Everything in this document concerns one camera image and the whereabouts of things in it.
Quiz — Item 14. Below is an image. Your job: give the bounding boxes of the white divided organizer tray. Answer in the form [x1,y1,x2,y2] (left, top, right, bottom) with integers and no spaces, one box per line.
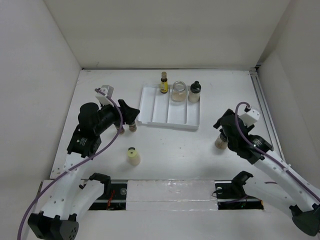
[137,84,201,131]

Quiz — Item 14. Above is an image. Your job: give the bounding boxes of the white powder black cap shaker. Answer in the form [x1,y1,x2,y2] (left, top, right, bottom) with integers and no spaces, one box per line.
[188,80,202,103]

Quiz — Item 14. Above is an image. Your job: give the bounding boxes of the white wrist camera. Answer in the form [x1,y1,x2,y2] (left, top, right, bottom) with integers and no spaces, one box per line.
[95,85,114,106]
[239,107,261,127]

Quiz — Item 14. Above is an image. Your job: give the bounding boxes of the front aluminium rail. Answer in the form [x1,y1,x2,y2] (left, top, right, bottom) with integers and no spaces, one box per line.
[89,180,264,212]

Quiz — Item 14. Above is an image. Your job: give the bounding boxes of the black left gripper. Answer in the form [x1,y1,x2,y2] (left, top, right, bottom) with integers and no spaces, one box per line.
[94,98,139,135]

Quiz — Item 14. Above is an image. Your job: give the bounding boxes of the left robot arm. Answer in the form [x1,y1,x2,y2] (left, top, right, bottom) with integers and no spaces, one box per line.
[27,99,140,240]

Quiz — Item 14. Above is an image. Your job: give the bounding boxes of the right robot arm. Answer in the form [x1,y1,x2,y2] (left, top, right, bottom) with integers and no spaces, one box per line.
[213,109,320,237]

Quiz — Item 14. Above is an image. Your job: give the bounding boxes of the yellow label sauce bottle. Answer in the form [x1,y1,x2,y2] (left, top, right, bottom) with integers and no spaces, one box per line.
[160,71,169,94]

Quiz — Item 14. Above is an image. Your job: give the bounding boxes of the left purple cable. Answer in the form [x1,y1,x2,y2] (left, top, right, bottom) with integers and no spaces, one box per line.
[16,88,125,240]

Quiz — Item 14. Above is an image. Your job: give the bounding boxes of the brown granule black cap shaker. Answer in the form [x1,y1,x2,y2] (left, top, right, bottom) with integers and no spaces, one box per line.
[214,133,228,150]

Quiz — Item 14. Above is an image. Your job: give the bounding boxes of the cream yellow cap bottle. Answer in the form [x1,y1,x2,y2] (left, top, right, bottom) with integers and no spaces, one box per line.
[127,147,141,166]

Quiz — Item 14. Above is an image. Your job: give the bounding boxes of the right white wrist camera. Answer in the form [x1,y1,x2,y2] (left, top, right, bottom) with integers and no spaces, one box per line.
[239,107,261,127]

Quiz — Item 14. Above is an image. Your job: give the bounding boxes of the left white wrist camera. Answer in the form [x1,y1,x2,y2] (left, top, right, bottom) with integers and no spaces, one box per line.
[95,85,114,106]

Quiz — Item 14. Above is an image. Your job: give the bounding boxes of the aluminium rail right side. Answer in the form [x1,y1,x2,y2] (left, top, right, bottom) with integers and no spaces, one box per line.
[249,67,286,161]

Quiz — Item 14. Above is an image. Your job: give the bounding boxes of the glass jar with metal rim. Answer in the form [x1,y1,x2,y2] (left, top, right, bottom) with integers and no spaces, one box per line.
[171,81,187,102]

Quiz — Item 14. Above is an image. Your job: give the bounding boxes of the aluminium rail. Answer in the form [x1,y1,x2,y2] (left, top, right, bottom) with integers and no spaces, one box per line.
[89,180,264,212]
[249,67,286,161]

